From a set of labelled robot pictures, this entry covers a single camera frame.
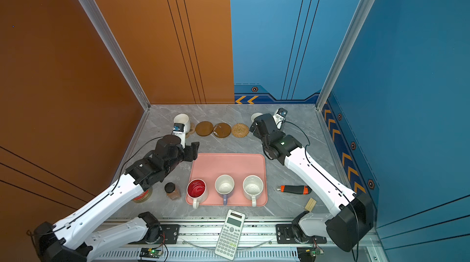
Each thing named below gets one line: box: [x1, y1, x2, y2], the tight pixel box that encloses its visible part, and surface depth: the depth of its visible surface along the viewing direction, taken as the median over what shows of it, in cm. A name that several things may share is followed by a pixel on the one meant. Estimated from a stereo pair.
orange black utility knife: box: [276, 184, 313, 195], surface depth 86 cm
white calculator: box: [214, 208, 247, 261], surface depth 74 cm
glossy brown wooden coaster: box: [212, 122, 232, 139], surface depth 108 cm
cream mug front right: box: [242, 175, 264, 208], surface depth 81 cm
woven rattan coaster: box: [231, 123, 250, 138], surface depth 110 cm
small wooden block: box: [304, 197, 318, 213], surface depth 81 cm
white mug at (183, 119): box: [173, 113, 191, 135], surface depth 104 cm
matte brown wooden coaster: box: [195, 121, 214, 137], surface depth 110 cm
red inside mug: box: [186, 178, 209, 209], surface depth 80 cm
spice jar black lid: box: [164, 181, 182, 201], surface depth 78 cm
